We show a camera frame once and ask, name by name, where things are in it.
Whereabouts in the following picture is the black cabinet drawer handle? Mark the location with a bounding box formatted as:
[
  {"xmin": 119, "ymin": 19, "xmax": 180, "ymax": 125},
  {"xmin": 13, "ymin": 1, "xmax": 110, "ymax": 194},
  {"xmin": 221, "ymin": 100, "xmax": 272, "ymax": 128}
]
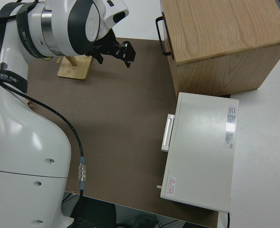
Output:
[{"xmin": 155, "ymin": 16, "xmax": 173, "ymax": 57}]

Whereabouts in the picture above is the black velcro strap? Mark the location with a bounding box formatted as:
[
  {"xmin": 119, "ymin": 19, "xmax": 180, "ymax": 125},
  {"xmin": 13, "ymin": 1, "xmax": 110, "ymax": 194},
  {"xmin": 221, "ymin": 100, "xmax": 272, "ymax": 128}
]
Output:
[
  {"xmin": 15, "ymin": 2, "xmax": 40, "ymax": 57},
  {"xmin": 0, "ymin": 68, "xmax": 28, "ymax": 94}
]

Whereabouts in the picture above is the cream oven door handle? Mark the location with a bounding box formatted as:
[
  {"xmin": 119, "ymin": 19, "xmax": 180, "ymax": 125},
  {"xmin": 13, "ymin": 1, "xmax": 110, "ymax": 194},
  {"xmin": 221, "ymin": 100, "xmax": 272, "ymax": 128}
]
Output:
[{"xmin": 160, "ymin": 114, "xmax": 176, "ymax": 152}]

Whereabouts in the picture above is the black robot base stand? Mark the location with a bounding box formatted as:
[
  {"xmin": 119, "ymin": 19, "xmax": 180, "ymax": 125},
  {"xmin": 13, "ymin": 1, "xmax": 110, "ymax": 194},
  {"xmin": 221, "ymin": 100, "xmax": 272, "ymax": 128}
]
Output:
[{"xmin": 61, "ymin": 193, "xmax": 118, "ymax": 228}]

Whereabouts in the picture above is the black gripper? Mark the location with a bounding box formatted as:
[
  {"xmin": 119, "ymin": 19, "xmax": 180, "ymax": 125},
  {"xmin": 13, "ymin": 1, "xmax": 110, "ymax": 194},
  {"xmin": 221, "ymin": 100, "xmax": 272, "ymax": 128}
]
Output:
[{"xmin": 87, "ymin": 29, "xmax": 137, "ymax": 69}]

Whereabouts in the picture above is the wooden drawer cabinet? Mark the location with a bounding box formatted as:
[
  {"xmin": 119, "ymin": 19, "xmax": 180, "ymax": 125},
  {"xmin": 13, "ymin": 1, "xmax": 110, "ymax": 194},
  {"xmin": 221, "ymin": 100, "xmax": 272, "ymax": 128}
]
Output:
[{"xmin": 160, "ymin": 0, "xmax": 280, "ymax": 98}]

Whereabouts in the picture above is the wooden mug tree stand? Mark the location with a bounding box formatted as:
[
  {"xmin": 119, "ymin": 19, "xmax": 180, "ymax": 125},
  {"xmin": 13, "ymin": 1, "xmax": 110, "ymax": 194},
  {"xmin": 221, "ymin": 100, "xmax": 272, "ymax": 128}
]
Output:
[{"xmin": 56, "ymin": 55, "xmax": 94, "ymax": 81}]

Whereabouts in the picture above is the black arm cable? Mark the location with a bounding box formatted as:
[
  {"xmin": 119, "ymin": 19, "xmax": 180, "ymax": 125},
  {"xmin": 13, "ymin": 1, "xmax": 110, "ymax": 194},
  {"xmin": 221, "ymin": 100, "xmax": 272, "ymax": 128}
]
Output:
[{"xmin": 0, "ymin": 0, "xmax": 87, "ymax": 228}]

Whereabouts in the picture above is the cream toaster oven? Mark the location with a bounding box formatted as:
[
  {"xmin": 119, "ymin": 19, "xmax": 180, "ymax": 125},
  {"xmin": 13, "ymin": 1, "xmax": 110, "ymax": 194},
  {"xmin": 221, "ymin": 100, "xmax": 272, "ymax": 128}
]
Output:
[{"xmin": 156, "ymin": 92, "xmax": 240, "ymax": 213}]

